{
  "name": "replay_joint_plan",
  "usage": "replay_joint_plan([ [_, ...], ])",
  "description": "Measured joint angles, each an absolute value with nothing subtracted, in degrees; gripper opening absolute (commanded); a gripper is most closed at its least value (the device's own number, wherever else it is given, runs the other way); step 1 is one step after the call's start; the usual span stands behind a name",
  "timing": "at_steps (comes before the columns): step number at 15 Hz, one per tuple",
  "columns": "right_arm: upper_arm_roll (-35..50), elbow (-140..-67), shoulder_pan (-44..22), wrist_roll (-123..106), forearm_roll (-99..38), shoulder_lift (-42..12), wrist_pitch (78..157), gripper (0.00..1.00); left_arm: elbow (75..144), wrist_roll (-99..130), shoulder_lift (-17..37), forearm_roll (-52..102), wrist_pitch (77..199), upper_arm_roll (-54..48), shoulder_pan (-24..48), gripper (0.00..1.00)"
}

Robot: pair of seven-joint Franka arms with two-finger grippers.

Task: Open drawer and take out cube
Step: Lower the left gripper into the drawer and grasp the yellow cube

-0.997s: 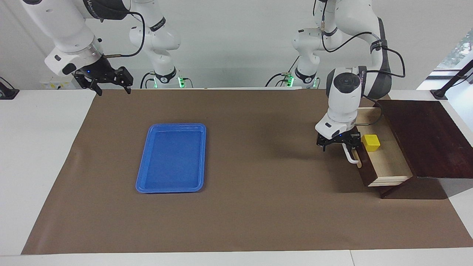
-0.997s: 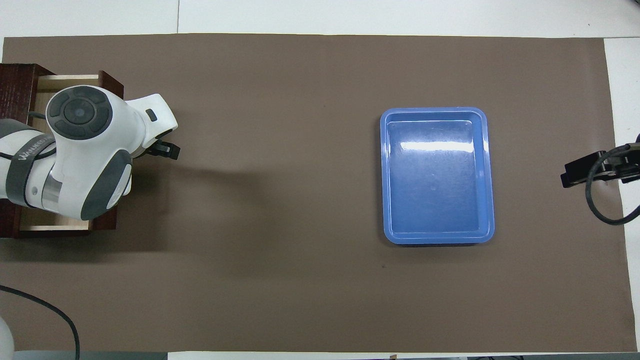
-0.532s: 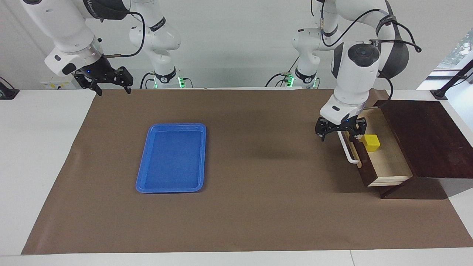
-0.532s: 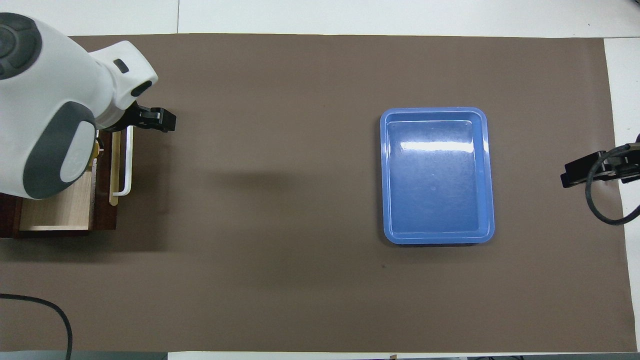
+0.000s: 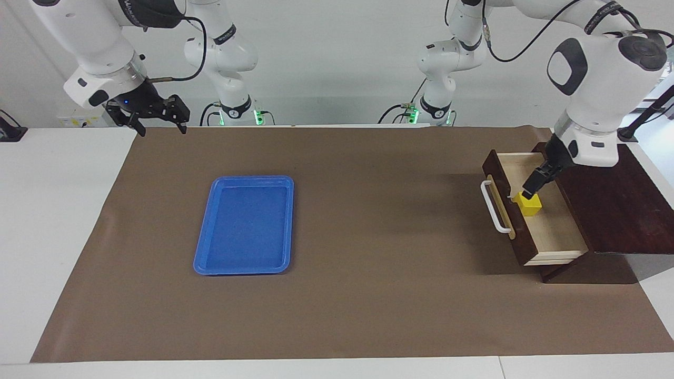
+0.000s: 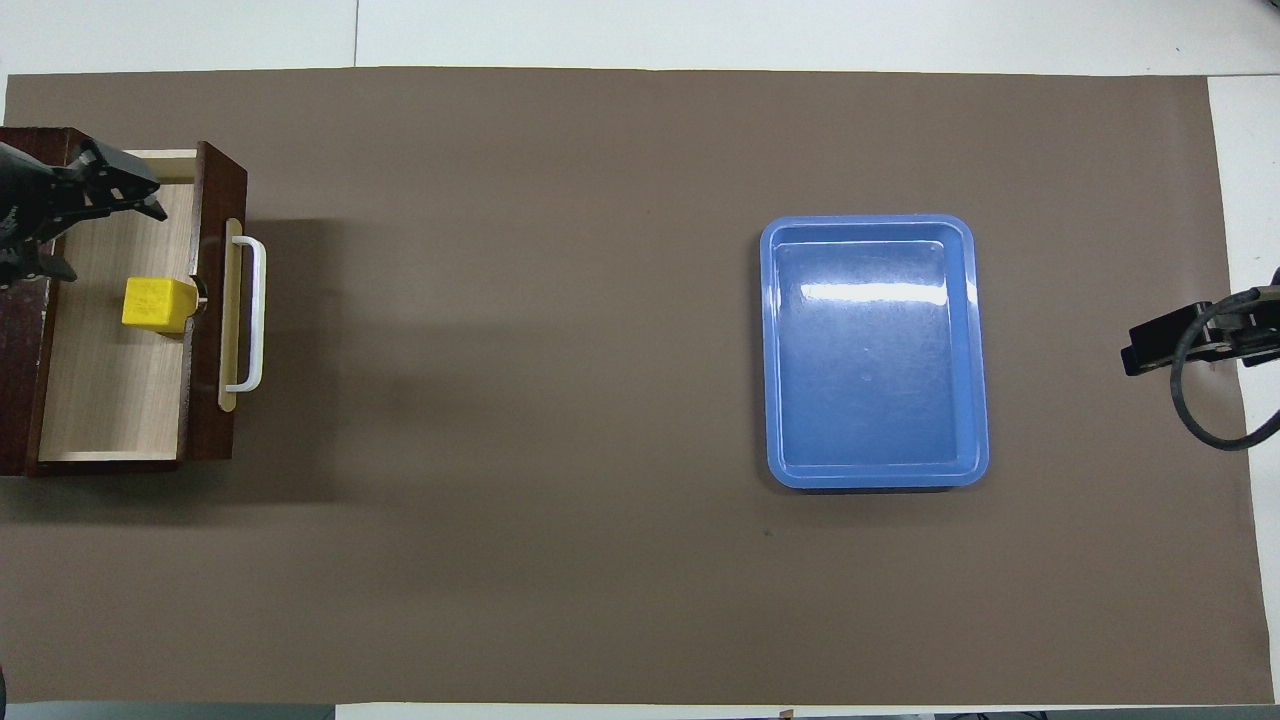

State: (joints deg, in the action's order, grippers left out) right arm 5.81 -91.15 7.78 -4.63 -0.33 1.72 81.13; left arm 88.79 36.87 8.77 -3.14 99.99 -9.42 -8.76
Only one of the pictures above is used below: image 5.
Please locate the brown paper table mat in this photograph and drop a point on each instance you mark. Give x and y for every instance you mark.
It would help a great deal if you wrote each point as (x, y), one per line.
(368, 289)

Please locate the blue plastic tray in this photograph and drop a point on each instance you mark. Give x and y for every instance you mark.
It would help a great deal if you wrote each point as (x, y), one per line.
(245, 226)

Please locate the dark wooden cabinet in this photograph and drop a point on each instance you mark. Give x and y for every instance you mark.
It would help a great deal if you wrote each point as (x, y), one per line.
(621, 210)

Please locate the yellow cube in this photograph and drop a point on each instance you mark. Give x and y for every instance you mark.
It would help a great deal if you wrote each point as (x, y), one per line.
(529, 206)

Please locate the window with greenery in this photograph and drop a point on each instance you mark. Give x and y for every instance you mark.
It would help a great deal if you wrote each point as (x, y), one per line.
(666, 79)

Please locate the black clamp stand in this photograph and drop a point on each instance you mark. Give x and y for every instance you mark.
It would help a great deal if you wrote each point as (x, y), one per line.
(645, 116)

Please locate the black desk mount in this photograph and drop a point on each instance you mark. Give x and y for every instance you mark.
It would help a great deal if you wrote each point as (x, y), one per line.
(10, 131)

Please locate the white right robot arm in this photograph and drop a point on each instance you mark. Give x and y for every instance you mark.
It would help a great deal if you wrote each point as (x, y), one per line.
(95, 37)

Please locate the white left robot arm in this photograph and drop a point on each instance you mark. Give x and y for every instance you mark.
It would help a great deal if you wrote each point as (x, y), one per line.
(600, 95)

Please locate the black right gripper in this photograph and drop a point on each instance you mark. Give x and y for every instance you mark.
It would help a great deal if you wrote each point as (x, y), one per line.
(139, 101)

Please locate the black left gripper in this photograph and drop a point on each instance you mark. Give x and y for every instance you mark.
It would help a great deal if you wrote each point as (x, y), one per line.
(559, 152)

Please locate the white power outlet box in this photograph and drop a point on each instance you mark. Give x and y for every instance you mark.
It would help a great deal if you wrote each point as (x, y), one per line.
(79, 120)

